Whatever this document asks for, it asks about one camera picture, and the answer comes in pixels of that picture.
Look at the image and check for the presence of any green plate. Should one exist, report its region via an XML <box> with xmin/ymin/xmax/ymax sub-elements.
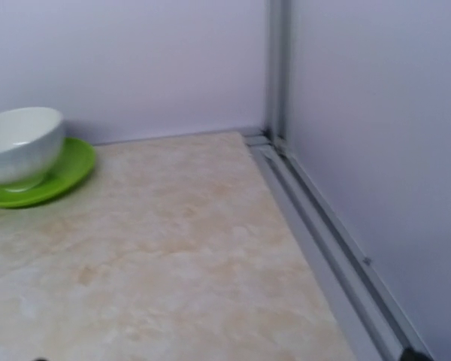
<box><xmin>0</xmin><ymin>137</ymin><xmax>96</xmax><ymax>209</ymax></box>

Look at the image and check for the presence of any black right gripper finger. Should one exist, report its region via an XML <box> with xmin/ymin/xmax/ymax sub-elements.
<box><xmin>399</xmin><ymin>347</ymin><xmax>431</xmax><ymax>361</ymax></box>

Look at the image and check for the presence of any aluminium frame post right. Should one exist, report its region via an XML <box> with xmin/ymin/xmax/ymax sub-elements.
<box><xmin>246</xmin><ymin>1</ymin><xmax>432</xmax><ymax>360</ymax></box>

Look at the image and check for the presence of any white ceramic bowl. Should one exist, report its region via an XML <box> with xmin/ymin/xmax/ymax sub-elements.
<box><xmin>0</xmin><ymin>107</ymin><xmax>65</xmax><ymax>193</ymax></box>

